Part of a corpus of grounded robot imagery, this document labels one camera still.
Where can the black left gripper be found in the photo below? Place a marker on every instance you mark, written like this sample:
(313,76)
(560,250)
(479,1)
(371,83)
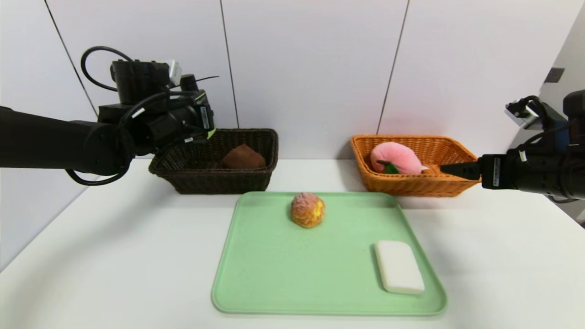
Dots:
(205,118)

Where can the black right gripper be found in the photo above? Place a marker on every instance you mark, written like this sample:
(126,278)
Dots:
(494,171)

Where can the brown towel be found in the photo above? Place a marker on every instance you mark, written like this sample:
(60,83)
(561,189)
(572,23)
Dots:
(244,159)

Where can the pink plush peach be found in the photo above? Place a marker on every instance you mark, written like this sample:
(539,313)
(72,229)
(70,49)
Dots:
(397,155)

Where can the white soap bar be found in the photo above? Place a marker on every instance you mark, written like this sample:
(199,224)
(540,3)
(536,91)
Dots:
(400,267)

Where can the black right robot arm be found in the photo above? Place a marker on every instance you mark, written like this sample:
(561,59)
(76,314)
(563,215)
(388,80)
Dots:
(557,178)

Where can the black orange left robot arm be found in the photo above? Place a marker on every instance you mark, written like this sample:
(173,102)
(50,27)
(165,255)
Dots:
(45,141)

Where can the orange wicker basket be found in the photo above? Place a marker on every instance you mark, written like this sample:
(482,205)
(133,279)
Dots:
(448,183)

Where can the dark brown wicker basket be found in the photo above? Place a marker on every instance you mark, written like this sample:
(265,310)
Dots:
(215,178)

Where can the thin black zip tie tail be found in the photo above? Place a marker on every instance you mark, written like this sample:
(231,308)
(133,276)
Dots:
(208,78)

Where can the golden cream puff bread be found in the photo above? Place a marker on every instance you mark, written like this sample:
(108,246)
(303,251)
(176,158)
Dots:
(308,210)

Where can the light green plastic tray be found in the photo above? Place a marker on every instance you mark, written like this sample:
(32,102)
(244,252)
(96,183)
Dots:
(297,269)

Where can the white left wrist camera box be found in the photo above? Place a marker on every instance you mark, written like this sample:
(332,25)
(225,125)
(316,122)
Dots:
(174,72)

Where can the dark wall plate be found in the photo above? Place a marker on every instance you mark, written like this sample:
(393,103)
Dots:
(553,76)

